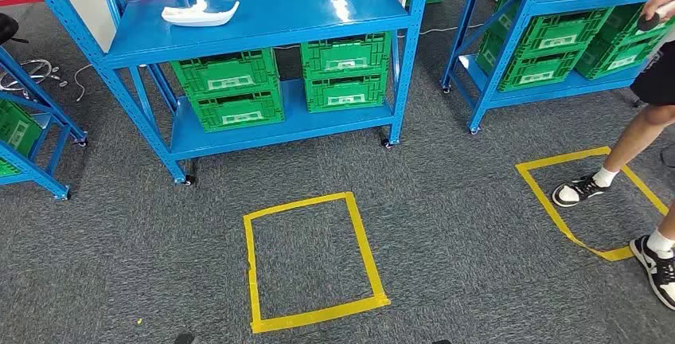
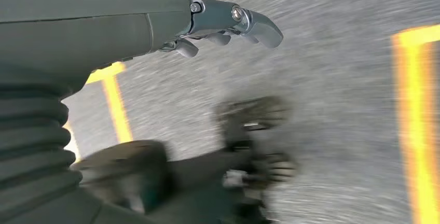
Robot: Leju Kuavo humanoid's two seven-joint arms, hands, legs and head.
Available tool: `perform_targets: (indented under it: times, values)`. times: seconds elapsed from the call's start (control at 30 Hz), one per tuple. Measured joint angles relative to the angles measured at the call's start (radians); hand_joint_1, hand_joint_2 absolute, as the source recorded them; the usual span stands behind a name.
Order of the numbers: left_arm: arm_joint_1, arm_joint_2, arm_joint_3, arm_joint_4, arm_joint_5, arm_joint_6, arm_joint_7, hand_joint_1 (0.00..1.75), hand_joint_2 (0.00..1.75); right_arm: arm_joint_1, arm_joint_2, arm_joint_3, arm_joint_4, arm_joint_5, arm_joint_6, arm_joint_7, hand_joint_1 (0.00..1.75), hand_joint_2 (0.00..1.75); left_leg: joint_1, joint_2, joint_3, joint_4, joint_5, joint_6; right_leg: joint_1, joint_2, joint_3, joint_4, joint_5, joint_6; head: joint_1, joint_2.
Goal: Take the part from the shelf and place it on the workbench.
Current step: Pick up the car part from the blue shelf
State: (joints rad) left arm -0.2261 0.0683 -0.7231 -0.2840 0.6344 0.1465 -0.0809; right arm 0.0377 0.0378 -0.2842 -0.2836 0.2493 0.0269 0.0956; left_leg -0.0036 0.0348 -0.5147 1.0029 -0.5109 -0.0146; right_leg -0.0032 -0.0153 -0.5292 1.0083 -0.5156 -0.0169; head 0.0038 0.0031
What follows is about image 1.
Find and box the white moulded shell part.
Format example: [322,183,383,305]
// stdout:
[161,0,240,28]

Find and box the office chair chrome base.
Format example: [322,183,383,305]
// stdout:
[0,13,68,92]

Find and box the white cable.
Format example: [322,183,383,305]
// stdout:
[396,23,484,39]
[72,63,95,104]

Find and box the standing person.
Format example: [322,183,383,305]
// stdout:
[552,0,675,311]

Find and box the yellow floor tape square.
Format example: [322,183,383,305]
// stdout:
[515,146,669,263]
[243,191,392,334]

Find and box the white panel desk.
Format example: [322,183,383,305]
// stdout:
[53,0,133,53]

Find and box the black handheld device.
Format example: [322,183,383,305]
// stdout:
[636,5,675,33]

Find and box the person's hand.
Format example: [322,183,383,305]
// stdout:
[640,0,675,20]

